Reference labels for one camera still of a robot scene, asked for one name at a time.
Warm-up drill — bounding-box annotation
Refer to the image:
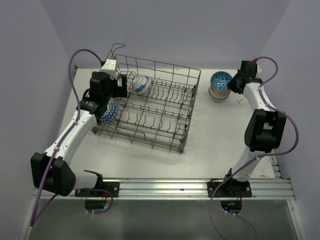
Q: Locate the red diamond pattern bowl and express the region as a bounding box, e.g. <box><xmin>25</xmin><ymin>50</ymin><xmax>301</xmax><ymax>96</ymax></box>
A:
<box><xmin>210</xmin><ymin>71</ymin><xmax>232</xmax><ymax>92</ymax></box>

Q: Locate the white ribbed bowl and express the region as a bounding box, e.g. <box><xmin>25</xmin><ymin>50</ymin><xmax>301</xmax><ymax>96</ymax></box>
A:
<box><xmin>209</xmin><ymin>92</ymin><xmax>230</xmax><ymax>103</ymax></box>

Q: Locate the teal striped bowl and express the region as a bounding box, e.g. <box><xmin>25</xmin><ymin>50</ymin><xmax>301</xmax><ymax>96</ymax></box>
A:
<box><xmin>208</xmin><ymin>87</ymin><xmax>231</xmax><ymax>96</ymax></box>

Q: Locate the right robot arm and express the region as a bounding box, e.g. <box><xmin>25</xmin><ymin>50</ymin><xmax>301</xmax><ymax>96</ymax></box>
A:
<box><xmin>222</xmin><ymin>60</ymin><xmax>287</xmax><ymax>197</ymax></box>

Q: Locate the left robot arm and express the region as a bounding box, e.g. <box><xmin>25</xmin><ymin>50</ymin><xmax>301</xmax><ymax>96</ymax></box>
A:
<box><xmin>30</xmin><ymin>71</ymin><xmax>128</xmax><ymax>197</ymax></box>

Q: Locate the blue floral bowl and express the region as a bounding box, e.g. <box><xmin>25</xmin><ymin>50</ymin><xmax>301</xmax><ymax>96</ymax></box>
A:
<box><xmin>132</xmin><ymin>75</ymin><xmax>152</xmax><ymax>94</ymax></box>

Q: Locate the blue zigzag pattern bowl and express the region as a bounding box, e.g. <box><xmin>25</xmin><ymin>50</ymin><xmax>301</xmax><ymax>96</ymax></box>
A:
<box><xmin>100</xmin><ymin>103</ymin><xmax>119</xmax><ymax>124</ymax></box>

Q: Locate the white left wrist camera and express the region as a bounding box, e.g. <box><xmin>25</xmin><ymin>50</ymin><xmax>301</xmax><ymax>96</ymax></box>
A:
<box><xmin>100</xmin><ymin>59</ymin><xmax>118</xmax><ymax>80</ymax></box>

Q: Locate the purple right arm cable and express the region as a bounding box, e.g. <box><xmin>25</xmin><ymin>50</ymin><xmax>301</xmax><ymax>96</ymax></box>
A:
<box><xmin>209</xmin><ymin>56</ymin><xmax>300</xmax><ymax>240</ymax></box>

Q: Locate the grey wire dish rack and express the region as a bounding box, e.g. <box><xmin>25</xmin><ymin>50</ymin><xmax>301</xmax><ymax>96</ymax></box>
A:
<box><xmin>92</xmin><ymin>43</ymin><xmax>201</xmax><ymax>154</ymax></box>

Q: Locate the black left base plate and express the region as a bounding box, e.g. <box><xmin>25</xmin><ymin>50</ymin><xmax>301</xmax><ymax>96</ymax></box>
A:
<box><xmin>74</xmin><ymin>181</ymin><xmax>120</xmax><ymax>198</ymax></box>

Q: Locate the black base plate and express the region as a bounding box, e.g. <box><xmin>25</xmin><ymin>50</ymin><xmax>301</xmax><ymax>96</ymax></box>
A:
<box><xmin>206</xmin><ymin>180</ymin><xmax>253</xmax><ymax>198</ymax></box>
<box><xmin>74</xmin><ymin>181</ymin><xmax>120</xmax><ymax>198</ymax></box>

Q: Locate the aluminium mounting rail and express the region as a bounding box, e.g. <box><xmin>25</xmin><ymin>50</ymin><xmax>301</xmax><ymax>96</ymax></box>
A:
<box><xmin>31</xmin><ymin>177</ymin><xmax>295</xmax><ymax>201</ymax></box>

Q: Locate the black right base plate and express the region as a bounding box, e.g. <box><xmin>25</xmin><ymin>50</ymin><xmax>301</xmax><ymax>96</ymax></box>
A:
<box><xmin>206</xmin><ymin>180</ymin><xmax>253</xmax><ymax>198</ymax></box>

